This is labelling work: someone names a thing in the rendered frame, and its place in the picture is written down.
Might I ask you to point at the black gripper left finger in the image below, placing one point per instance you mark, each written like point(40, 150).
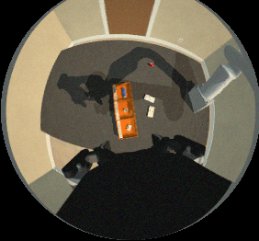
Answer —
point(82, 162)

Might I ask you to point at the orange labelled bins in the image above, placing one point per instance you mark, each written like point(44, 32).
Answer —
point(122, 103)

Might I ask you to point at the white domino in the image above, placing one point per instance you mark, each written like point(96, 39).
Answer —
point(149, 98)
point(150, 112)

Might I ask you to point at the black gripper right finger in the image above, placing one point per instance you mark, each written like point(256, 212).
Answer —
point(180, 144)

